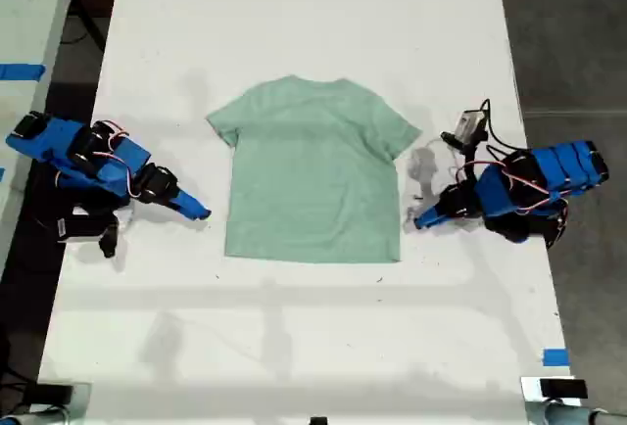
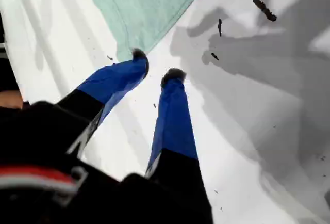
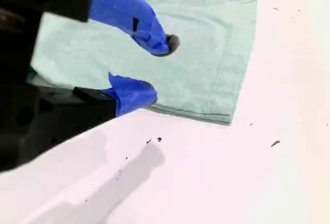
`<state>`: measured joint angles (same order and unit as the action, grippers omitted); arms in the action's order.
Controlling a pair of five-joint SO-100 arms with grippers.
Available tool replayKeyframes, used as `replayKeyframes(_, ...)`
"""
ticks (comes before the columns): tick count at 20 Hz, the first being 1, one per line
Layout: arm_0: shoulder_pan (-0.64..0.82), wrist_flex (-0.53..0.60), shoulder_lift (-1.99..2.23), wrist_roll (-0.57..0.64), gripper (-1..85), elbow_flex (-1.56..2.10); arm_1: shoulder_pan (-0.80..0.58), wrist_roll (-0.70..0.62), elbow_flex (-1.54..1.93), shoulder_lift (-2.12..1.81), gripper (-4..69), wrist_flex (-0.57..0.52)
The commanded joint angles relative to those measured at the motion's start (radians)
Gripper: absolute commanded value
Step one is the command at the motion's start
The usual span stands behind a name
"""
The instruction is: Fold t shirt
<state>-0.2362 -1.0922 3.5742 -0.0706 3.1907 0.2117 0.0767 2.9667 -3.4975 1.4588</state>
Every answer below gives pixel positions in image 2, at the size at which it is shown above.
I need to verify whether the red and white wire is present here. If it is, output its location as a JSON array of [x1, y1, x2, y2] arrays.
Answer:
[[0, 166, 79, 193]]

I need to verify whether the black metal clamp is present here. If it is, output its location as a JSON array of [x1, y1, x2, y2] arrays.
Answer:
[[0, 12, 6, 57]]

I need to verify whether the pale green T-shirt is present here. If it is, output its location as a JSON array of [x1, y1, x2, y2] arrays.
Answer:
[[82, 0, 214, 62]]

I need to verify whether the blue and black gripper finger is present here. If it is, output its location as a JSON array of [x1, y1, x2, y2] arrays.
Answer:
[[144, 67, 215, 224], [58, 48, 150, 159]]

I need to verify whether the long dark debris strip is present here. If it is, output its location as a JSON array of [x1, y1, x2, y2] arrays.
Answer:
[[252, 0, 278, 22]]

